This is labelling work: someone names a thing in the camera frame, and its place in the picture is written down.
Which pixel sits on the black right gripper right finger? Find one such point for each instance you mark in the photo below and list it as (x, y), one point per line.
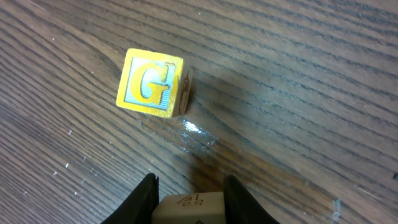
(241, 207)

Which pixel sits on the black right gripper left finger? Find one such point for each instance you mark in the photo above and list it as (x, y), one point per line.
(138, 207)

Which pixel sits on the white block number 4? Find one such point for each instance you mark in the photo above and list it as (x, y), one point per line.
(199, 208)

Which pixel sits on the yellow G block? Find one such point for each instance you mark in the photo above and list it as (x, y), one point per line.
(154, 83)

